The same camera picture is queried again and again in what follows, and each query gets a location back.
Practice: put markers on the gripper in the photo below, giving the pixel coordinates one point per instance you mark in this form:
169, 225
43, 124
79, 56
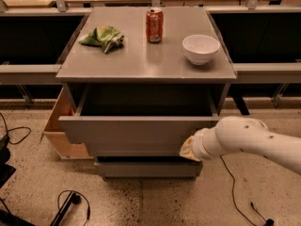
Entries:
198, 146

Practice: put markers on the grey top drawer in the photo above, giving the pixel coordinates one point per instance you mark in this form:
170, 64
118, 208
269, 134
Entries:
132, 136

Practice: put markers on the grey drawer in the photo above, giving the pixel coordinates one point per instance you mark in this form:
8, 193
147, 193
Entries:
132, 136
143, 167

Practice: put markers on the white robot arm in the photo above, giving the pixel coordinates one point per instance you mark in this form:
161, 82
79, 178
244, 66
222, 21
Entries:
237, 134

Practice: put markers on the grey lower drawer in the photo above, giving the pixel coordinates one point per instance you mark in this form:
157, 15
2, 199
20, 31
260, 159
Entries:
143, 167

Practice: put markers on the grey drawer cabinet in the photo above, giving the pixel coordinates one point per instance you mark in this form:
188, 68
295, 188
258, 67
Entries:
143, 99

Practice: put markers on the white bowl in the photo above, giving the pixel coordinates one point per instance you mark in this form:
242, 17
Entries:
200, 49

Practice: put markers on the cardboard box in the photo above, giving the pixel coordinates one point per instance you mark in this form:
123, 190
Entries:
57, 136

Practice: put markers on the orange soda can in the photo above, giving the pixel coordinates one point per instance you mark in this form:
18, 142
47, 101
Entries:
154, 24

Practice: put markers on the green chip bag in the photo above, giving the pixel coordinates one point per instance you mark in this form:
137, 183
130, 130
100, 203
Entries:
104, 36

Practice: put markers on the black stand with cable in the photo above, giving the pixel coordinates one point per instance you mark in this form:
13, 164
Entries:
73, 197

